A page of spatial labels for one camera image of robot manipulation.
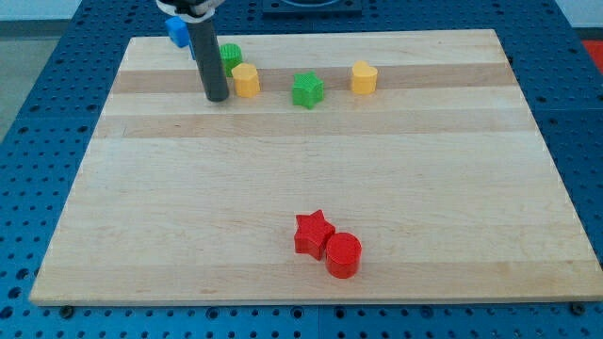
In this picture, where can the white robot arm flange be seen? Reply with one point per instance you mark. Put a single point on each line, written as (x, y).
(190, 11)

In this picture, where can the yellow heart block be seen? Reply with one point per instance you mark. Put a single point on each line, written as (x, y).
(363, 78)

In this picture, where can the red star block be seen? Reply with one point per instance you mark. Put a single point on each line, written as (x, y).
(312, 234)

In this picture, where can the light wooden board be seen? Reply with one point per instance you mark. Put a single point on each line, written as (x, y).
(442, 174)

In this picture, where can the green star block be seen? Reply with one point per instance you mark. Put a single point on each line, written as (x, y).
(307, 89)

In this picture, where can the red cylinder block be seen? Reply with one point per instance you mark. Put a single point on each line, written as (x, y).
(343, 255)

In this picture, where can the yellow hexagon block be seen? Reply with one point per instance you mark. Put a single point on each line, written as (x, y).
(246, 78)

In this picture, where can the green cylinder block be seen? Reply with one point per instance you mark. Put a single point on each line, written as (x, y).
(231, 56)

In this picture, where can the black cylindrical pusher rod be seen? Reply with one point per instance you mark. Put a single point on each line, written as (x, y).
(206, 51)

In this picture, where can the blue cube block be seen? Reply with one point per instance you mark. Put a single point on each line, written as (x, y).
(177, 31)

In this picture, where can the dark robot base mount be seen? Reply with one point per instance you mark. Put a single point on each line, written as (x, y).
(290, 7)

